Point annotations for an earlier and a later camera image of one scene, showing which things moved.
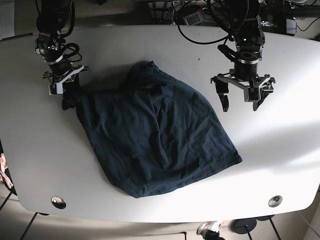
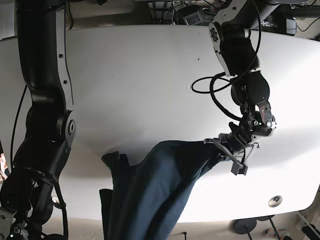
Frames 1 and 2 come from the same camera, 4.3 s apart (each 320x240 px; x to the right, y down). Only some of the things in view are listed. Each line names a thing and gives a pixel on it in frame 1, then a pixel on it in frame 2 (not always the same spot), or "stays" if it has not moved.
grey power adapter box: [291, 26] stays
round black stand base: [239, 226] stays
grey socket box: [196, 18] stays
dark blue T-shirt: [151, 132] → [146, 200]
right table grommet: [275, 201] stays
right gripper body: [245, 74] → [238, 149]
